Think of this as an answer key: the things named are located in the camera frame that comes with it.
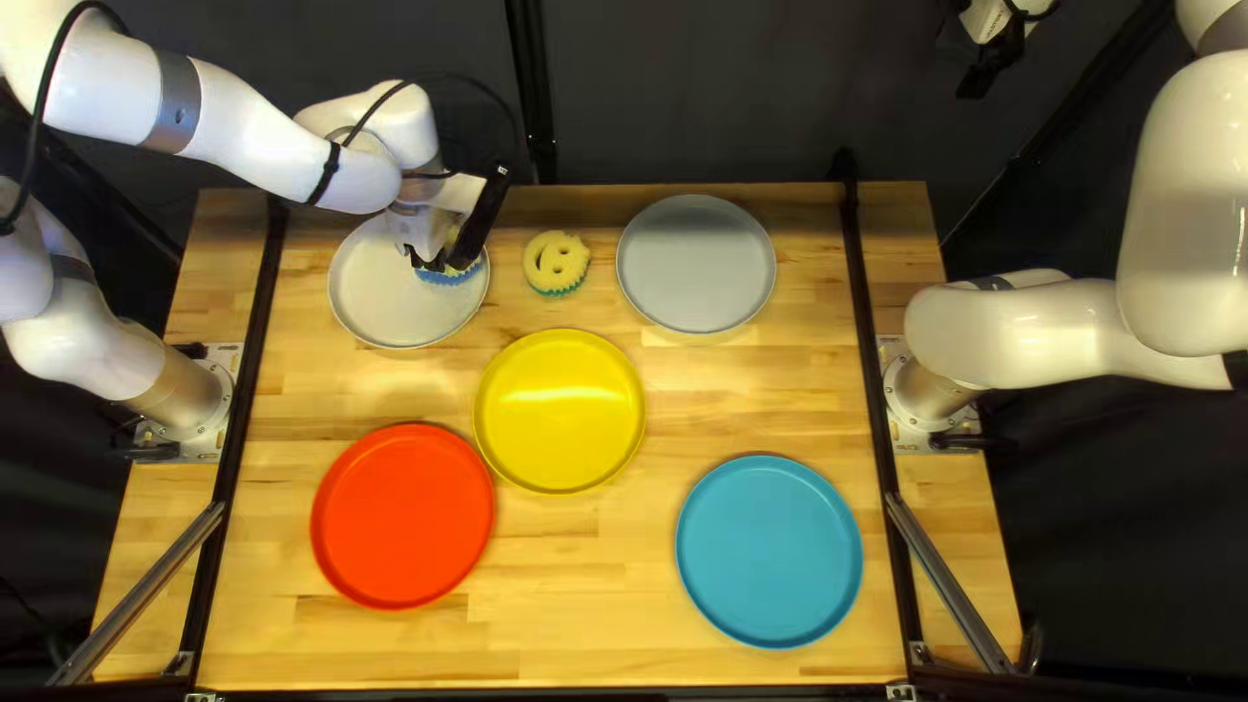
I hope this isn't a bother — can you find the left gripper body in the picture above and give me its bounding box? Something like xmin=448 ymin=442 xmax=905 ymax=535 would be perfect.
xmin=388 ymin=174 xmax=489 ymax=259

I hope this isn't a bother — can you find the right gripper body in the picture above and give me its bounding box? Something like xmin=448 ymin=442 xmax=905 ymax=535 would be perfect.
xmin=958 ymin=0 xmax=1025 ymax=46

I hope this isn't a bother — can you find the yellow sponge with green underside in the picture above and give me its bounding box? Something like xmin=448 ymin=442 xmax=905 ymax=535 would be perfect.
xmin=523 ymin=230 xmax=593 ymax=298

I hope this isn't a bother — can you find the teal round plate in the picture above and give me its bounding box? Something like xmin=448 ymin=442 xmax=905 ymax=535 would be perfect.
xmin=675 ymin=454 xmax=866 ymax=651

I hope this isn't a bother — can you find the orange round plate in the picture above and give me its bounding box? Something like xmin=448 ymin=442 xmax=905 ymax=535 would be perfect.
xmin=310 ymin=422 xmax=497 ymax=612

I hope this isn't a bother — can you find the yellow sponge with blue underside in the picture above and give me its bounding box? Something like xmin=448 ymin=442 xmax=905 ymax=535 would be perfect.
xmin=413 ymin=248 xmax=487 ymax=288

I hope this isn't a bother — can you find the yellow round plate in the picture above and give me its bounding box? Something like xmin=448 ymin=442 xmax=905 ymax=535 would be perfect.
xmin=472 ymin=328 xmax=647 ymax=495

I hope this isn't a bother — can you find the black frame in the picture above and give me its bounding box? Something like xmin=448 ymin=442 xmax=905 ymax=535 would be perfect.
xmin=44 ymin=0 xmax=1181 ymax=702

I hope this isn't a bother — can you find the grey round plate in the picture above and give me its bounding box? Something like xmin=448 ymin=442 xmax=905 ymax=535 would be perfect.
xmin=615 ymin=194 xmax=779 ymax=335
xmin=326 ymin=207 xmax=491 ymax=350

